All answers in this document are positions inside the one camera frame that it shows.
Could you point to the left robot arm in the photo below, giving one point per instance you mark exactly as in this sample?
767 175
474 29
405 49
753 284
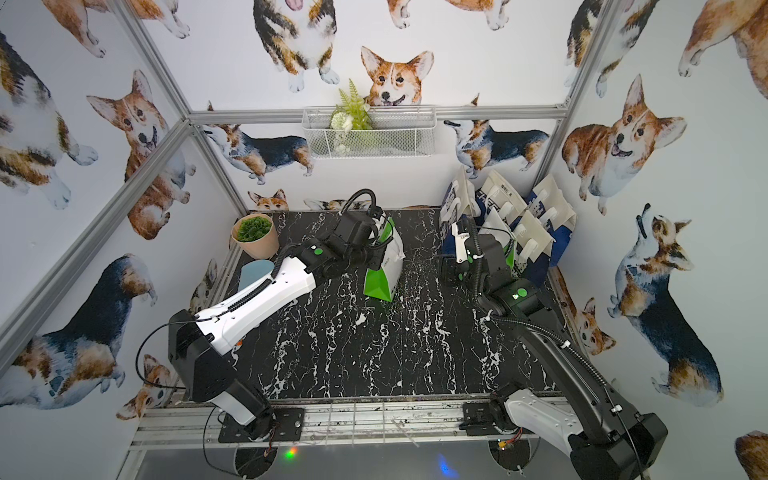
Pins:
198 344

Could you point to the blue white bag middle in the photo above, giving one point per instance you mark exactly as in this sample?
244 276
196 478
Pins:
497 193

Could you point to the blue white bag left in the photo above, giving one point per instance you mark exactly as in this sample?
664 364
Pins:
458 201

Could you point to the terracotta pot with plant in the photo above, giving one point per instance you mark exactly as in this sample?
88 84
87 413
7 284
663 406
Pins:
256 234

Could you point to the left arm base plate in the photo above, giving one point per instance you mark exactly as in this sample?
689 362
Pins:
282 425

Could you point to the artificial fern with flower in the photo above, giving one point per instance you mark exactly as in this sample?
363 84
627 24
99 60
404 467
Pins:
352 114

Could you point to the light blue dustpan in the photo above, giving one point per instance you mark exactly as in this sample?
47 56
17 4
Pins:
253 271

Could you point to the white wire wall basket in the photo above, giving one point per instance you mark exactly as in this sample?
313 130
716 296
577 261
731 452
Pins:
398 132

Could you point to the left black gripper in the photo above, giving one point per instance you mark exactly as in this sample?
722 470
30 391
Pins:
372 249

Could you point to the blue white bag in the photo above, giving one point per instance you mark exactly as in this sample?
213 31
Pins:
549 207
497 193
458 201

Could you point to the green white takeout bag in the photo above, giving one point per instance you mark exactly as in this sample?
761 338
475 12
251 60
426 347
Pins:
381 283

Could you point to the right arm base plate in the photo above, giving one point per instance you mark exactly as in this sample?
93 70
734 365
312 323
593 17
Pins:
486 418

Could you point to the blue white bag right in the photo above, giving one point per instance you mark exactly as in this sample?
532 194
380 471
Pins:
549 207

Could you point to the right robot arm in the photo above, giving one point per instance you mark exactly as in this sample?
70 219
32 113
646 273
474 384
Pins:
603 434

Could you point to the aluminium frame rail front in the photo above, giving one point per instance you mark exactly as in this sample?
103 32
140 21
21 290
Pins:
323 422

